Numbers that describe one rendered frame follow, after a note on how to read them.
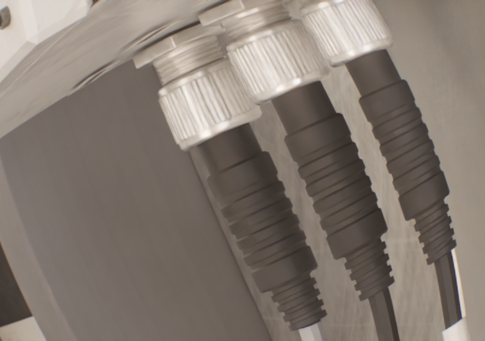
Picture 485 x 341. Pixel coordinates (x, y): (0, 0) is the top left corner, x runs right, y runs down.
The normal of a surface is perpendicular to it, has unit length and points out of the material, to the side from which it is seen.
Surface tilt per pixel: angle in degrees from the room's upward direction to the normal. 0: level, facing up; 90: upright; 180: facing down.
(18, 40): 90
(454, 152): 90
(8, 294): 42
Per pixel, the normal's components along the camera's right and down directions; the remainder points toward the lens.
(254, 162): 0.42, -0.21
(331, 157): 0.07, -0.06
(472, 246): -0.84, 0.38
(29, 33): -0.36, 0.14
